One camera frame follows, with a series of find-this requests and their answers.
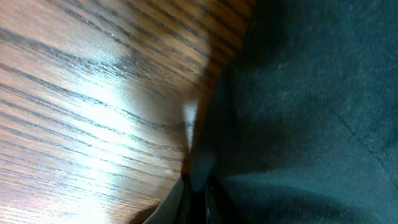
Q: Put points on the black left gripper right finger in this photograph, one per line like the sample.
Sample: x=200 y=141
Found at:
x=220 y=209

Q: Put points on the black t-shirt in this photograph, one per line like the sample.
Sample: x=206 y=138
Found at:
x=302 y=125

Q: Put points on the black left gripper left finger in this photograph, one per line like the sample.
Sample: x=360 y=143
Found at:
x=168 y=210

